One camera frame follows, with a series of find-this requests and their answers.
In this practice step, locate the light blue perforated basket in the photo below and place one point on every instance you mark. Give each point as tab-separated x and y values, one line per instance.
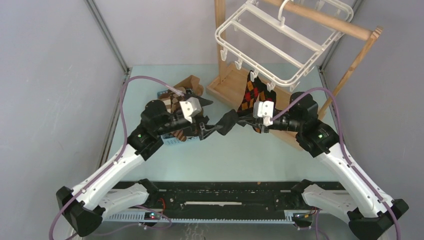
172	103

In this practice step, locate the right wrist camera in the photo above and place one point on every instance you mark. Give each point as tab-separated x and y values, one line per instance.
264	110

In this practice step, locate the white plastic clip hanger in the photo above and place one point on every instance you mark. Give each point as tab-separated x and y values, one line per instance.
276	44

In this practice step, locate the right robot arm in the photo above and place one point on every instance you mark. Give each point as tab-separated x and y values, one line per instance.
367	209

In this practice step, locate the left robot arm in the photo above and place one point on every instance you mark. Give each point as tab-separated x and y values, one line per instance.
88	203

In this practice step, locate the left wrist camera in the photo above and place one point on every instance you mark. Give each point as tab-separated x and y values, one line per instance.
190	108

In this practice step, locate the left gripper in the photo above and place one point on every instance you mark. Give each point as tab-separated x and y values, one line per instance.
204	130

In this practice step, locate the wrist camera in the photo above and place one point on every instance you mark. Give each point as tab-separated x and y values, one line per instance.
190	108
264	110

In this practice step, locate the red black argyle sock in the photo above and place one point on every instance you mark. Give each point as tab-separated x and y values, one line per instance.
262	94

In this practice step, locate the wooden hanger stand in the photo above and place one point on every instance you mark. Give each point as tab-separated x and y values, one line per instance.
238	71

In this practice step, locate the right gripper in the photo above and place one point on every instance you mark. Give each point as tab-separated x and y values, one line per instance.
256	123

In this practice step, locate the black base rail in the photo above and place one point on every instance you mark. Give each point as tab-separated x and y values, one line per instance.
232	201

